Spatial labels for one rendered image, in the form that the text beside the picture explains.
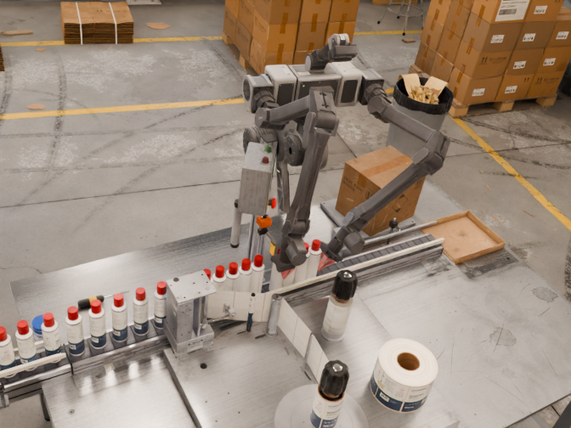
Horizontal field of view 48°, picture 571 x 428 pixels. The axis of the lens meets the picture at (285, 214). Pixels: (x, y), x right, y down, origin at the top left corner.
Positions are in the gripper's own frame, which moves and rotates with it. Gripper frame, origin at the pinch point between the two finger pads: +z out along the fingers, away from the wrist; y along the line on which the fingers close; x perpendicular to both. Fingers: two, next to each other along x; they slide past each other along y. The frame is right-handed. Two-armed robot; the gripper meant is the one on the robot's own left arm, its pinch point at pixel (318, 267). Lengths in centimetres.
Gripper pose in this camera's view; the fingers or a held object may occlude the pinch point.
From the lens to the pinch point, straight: 258.1
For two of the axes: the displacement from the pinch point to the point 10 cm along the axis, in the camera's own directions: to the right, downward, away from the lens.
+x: 6.2, 3.0, 7.3
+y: 5.1, 5.6, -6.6
